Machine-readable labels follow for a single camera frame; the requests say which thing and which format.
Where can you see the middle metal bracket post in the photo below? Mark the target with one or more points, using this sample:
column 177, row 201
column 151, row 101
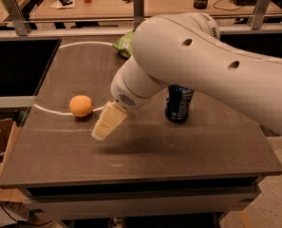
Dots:
column 138, row 12

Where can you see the blue soda can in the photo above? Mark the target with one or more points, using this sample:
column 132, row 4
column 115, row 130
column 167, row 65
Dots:
column 178, row 103

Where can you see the left metal bracket post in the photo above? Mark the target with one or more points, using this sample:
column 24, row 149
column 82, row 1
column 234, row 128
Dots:
column 20, row 25

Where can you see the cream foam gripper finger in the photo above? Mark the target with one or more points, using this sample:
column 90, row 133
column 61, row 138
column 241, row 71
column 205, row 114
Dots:
column 110, row 118

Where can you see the cardboard box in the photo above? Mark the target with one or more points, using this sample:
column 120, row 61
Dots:
column 9, row 133

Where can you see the right metal bracket post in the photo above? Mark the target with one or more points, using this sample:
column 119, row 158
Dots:
column 256, row 20

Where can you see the black mesh pen cup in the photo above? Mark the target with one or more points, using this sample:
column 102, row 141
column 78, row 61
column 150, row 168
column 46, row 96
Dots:
column 200, row 4

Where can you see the green chip bag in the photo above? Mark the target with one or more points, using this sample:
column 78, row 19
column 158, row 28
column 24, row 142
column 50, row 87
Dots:
column 124, row 45

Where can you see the metal bracket post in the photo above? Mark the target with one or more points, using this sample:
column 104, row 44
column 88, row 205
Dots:
column 256, row 20
column 20, row 25
column 138, row 12

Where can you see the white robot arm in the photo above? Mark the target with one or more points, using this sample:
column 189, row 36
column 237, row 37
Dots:
column 185, row 50

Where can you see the orange fruit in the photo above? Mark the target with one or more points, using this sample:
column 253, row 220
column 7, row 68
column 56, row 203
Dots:
column 80, row 106

